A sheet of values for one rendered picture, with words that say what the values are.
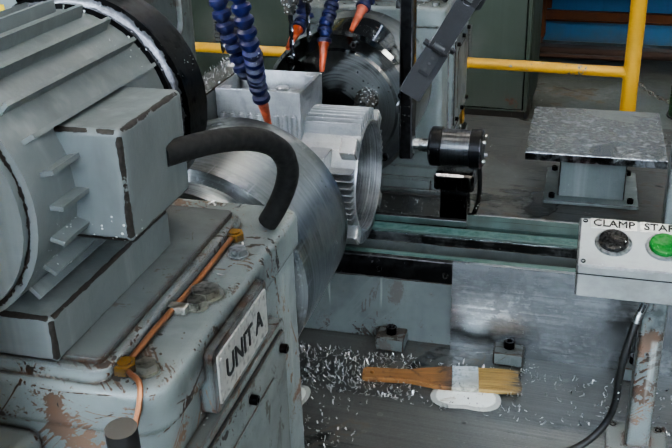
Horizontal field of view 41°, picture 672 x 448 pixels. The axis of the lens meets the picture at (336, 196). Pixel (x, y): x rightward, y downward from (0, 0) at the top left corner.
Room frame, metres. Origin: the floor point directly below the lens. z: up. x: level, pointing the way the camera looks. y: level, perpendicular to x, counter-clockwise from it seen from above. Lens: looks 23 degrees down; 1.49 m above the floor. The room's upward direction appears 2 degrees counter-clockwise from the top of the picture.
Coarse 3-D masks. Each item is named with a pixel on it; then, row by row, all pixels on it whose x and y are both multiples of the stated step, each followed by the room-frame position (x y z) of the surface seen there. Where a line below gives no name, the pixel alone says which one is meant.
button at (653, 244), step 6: (660, 234) 0.83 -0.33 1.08; (666, 234) 0.83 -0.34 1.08; (654, 240) 0.82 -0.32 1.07; (660, 240) 0.82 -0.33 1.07; (666, 240) 0.82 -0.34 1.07; (654, 246) 0.82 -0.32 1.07; (660, 246) 0.82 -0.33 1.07; (666, 246) 0.82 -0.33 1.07; (654, 252) 0.81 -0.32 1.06; (660, 252) 0.81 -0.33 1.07; (666, 252) 0.81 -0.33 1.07
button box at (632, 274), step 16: (592, 224) 0.86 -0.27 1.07; (608, 224) 0.86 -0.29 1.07; (624, 224) 0.86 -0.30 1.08; (640, 224) 0.86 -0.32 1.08; (656, 224) 0.85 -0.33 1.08; (592, 240) 0.84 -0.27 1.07; (640, 240) 0.84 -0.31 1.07; (576, 256) 0.84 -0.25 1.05; (592, 256) 0.82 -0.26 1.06; (608, 256) 0.82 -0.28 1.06; (624, 256) 0.82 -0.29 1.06; (640, 256) 0.82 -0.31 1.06; (656, 256) 0.81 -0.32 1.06; (576, 272) 0.82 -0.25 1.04; (592, 272) 0.81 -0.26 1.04; (608, 272) 0.81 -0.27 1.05; (624, 272) 0.80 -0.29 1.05; (640, 272) 0.80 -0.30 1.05; (656, 272) 0.80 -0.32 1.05; (576, 288) 0.83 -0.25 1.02; (592, 288) 0.82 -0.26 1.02; (608, 288) 0.82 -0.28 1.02; (624, 288) 0.81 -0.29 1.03; (640, 288) 0.81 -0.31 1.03; (656, 288) 0.80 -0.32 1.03
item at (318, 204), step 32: (224, 160) 0.86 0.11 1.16; (256, 160) 0.88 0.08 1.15; (320, 160) 0.95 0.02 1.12; (192, 192) 0.80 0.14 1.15; (224, 192) 0.81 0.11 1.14; (256, 192) 0.82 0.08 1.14; (320, 192) 0.90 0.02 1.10; (320, 224) 0.87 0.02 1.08; (320, 256) 0.84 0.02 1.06; (320, 288) 0.84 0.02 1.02
